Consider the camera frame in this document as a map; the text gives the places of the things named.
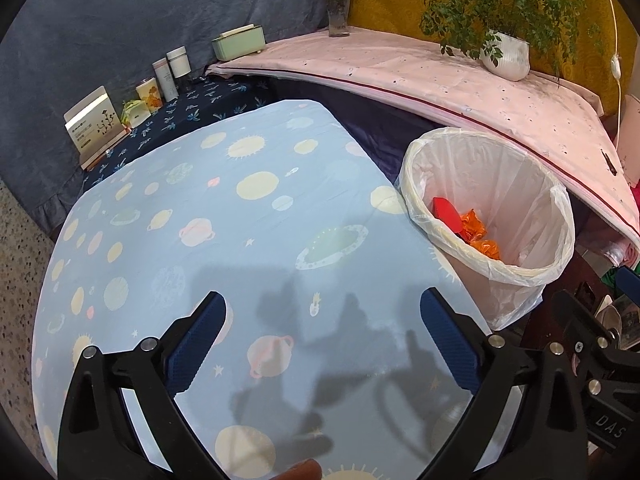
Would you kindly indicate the tall white canister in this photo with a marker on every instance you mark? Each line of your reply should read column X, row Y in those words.
column 165, row 77

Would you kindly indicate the orange wrapper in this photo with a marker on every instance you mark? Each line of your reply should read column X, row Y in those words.
column 487, row 249
column 472, row 227

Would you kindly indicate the mustard yellow backdrop cloth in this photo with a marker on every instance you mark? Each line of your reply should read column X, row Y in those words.
column 390, row 5

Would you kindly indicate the white trash bin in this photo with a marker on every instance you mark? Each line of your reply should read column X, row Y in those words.
column 520, row 210

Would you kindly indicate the pale green box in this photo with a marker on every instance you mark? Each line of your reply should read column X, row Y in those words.
column 240, row 42

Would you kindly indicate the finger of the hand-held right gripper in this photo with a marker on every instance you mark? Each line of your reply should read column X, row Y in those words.
column 627, row 282
column 590, row 330

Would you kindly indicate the white card box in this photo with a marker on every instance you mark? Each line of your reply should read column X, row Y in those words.
column 95, row 125

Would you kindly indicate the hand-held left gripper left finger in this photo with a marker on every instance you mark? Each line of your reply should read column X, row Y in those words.
column 200, row 340

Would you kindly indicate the light blue planet-print tablecloth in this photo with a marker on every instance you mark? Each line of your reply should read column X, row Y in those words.
column 250, row 210

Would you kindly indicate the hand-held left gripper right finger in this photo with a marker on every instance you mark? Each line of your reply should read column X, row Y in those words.
column 450, row 340

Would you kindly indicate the black clip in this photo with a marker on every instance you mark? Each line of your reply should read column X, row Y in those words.
column 609, row 162

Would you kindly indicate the black phone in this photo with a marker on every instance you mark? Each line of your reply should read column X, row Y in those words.
column 586, row 292

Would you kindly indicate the short white canister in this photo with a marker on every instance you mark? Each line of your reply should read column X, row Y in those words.
column 179, row 62

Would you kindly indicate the dark brown wooden table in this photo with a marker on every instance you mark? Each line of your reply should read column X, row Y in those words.
column 575, row 267

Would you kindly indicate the pink printed sheet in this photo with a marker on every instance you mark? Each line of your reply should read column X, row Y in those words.
column 400, row 65

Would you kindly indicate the navy leaf-print cloth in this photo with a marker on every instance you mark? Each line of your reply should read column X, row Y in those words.
column 210, row 100

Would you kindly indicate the green plant in white pot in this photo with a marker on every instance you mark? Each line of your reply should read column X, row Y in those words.
column 510, row 55

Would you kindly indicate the white plastic bin liner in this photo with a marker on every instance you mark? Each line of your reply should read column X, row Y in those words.
column 425, row 220

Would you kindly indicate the dark purple cloth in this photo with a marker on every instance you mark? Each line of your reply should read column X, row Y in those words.
column 360, row 125

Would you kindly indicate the person's left hand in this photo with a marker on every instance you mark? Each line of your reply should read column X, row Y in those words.
column 302, row 471

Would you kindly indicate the green and white packet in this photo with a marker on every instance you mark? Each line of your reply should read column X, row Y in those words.
column 134, row 112

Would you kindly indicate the blue-grey backdrop cloth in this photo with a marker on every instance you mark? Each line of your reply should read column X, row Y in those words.
column 125, row 10

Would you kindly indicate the yellow and orange box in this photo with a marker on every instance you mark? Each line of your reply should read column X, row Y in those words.
column 148, row 94

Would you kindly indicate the red packet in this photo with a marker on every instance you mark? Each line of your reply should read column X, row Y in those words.
column 445, row 210

